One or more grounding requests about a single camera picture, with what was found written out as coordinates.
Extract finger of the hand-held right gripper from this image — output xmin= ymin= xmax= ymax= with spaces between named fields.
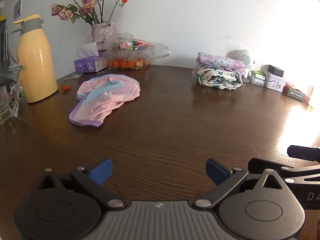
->
xmin=287 ymin=145 xmax=320 ymax=162
xmin=248 ymin=158 xmax=320 ymax=186

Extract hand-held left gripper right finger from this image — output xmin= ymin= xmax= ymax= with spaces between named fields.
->
xmin=192 ymin=158 xmax=287 ymax=208

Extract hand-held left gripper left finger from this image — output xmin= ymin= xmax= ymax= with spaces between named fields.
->
xmin=37 ymin=158 xmax=127 ymax=208

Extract pink and blue mesh garment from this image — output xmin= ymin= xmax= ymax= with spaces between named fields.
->
xmin=69 ymin=74 xmax=141 ymax=127

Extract red box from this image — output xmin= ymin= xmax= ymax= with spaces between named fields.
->
xmin=284 ymin=82 xmax=307 ymax=102

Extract printed tin box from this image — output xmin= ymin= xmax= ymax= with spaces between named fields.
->
xmin=264 ymin=71 xmax=287 ymax=93

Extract black power adapter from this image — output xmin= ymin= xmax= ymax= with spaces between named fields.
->
xmin=267 ymin=64 xmax=285 ymax=77

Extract green and white packets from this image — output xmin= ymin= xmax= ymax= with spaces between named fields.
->
xmin=249 ymin=70 xmax=267 ymax=85

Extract folded white floral cloth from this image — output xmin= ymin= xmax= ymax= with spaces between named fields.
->
xmin=192 ymin=66 xmax=243 ymax=90

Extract purple tissue box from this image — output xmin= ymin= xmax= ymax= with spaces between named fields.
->
xmin=74 ymin=42 xmax=107 ymax=74

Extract white round speaker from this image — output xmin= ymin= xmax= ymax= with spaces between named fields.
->
xmin=234 ymin=49 xmax=255 ymax=77

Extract plastic wrapped bundle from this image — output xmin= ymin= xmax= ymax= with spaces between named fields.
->
xmin=7 ymin=65 xmax=25 ymax=118

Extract yellow thermos jug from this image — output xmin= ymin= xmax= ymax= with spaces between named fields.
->
xmin=9 ymin=14 xmax=59 ymax=103

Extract dried rose bouquet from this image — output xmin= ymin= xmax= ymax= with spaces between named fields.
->
xmin=51 ymin=0 xmax=128 ymax=25

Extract dark wall hanging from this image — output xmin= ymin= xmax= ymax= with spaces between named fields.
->
xmin=0 ymin=1 xmax=10 ymax=85

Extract wall photo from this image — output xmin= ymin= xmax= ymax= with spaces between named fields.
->
xmin=14 ymin=0 xmax=23 ymax=20

